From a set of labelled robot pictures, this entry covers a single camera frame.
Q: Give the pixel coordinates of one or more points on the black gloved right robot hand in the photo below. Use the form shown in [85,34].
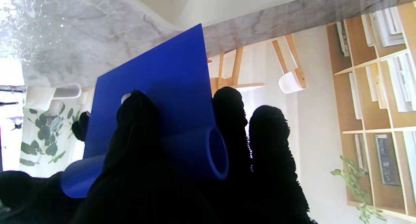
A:
[29,198]

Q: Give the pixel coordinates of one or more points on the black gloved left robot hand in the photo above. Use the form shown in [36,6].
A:
[136,172]

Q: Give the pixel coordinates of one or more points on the blue plastic scraper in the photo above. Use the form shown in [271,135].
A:
[169,74]

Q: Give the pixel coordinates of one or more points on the cream baking tray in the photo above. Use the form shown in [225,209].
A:
[211,6]

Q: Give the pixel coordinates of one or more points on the leaf print white backdrop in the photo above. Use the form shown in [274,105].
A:
[48,133]

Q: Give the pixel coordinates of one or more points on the black tripod stand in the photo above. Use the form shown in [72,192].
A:
[8,97]

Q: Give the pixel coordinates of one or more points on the printed room backdrop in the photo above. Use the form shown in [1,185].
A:
[325,120]

